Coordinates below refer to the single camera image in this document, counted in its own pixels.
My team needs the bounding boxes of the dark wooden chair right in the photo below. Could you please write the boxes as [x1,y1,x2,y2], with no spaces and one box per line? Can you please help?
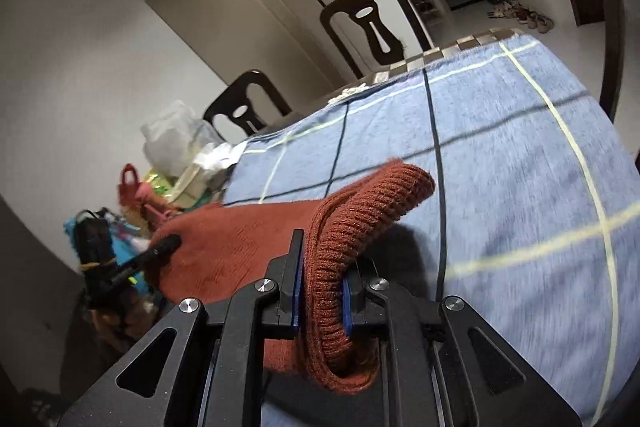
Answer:
[599,0,626,121]

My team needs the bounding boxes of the dark wooden chair middle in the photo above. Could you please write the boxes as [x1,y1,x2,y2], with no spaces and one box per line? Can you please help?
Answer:
[320,0,433,78]

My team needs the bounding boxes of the dark wooden chair left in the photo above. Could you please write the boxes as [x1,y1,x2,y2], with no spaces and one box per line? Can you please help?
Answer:
[203,69,292,144]

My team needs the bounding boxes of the woven tissue box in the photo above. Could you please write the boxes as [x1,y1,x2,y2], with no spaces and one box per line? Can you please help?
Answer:
[166,162,222,210]

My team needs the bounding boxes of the blue checked table cloth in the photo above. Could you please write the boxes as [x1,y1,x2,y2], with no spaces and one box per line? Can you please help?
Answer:
[224,35,639,424]

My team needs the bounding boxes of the rust red knit sweater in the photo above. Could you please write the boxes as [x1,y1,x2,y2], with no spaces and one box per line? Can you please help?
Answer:
[145,159,435,395]

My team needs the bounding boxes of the dark wooden chair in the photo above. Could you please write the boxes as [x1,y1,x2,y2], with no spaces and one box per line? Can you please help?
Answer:
[320,0,433,78]
[599,0,626,121]
[203,69,292,144]

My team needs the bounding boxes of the left hand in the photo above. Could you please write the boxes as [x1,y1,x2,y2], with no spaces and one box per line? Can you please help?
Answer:
[87,288,160,353]

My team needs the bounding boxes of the white plastic bag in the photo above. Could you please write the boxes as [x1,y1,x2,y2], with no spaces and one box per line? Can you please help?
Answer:
[140,100,224,178]

